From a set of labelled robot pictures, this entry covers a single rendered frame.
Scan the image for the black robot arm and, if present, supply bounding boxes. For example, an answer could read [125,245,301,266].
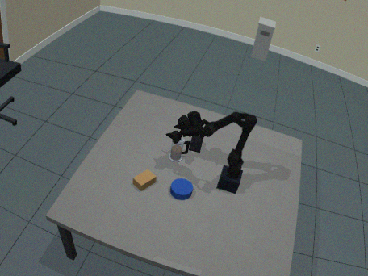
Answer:
[178,111,257,180]

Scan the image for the tan rectangular block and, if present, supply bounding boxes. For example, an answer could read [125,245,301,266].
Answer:
[133,169,157,191]

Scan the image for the black flat rectangular pad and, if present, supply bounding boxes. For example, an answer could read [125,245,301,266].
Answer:
[189,136,203,153]

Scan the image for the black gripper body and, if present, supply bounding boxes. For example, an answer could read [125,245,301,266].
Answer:
[171,125,192,144]

